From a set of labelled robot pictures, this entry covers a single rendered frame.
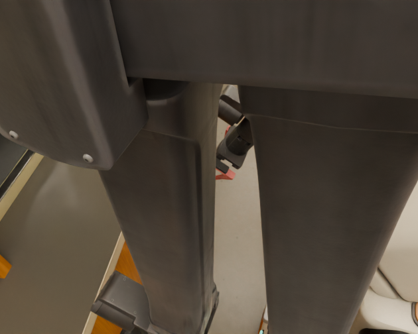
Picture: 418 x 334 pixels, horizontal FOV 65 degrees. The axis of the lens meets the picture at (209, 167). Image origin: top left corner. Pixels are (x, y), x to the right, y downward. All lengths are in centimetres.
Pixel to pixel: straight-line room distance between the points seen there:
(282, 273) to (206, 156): 7
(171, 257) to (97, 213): 66
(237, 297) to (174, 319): 140
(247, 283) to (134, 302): 134
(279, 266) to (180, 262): 7
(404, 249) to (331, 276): 22
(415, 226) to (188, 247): 24
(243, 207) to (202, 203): 179
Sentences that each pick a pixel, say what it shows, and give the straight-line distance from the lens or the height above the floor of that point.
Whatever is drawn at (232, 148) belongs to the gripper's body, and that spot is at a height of 109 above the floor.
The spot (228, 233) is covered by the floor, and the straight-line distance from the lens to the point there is 187.
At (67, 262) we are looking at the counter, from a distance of 81.
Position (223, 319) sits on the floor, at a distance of 169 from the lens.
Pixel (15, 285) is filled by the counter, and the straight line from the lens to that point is 84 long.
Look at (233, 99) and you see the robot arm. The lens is 67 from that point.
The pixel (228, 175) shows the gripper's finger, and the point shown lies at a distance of 75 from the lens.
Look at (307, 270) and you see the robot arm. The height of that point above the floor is 147.
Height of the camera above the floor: 162
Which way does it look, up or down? 49 degrees down
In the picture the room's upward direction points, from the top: straight up
